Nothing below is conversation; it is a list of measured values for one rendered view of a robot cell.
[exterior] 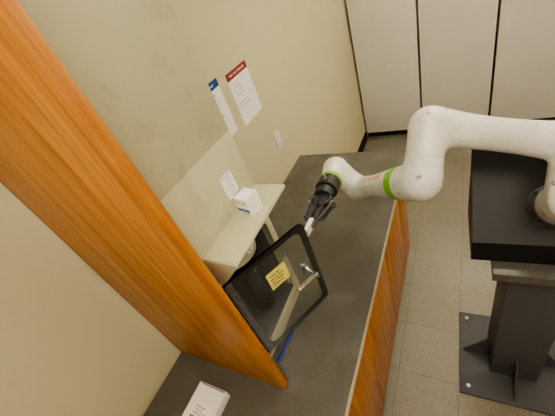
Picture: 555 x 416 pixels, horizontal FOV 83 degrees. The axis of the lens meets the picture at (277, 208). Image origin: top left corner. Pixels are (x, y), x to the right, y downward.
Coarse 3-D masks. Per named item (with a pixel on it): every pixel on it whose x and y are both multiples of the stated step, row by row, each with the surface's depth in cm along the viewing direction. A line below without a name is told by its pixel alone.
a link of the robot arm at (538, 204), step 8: (552, 168) 90; (552, 176) 89; (544, 184) 93; (552, 184) 89; (544, 192) 91; (552, 192) 87; (536, 200) 99; (544, 200) 90; (552, 200) 87; (536, 208) 99; (544, 208) 92; (552, 208) 87; (544, 216) 96; (552, 216) 90
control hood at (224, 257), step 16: (272, 192) 95; (272, 208) 91; (240, 224) 88; (256, 224) 86; (224, 240) 85; (240, 240) 83; (208, 256) 82; (224, 256) 80; (240, 256) 78; (224, 272) 81
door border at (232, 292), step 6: (228, 288) 90; (234, 288) 91; (228, 294) 90; (234, 294) 92; (240, 300) 95; (240, 306) 95; (246, 306) 97; (246, 312) 98; (252, 318) 100; (252, 324) 101; (258, 324) 103; (258, 330) 104; (264, 336) 107; (264, 342) 108; (270, 348) 112
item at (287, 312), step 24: (288, 240) 98; (264, 264) 96; (288, 264) 102; (312, 264) 110; (240, 288) 93; (264, 288) 99; (288, 288) 106; (312, 288) 115; (264, 312) 103; (288, 312) 111
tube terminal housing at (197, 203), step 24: (216, 144) 86; (192, 168) 78; (216, 168) 86; (240, 168) 96; (168, 192) 72; (192, 192) 79; (216, 192) 87; (192, 216) 79; (216, 216) 87; (192, 240) 79
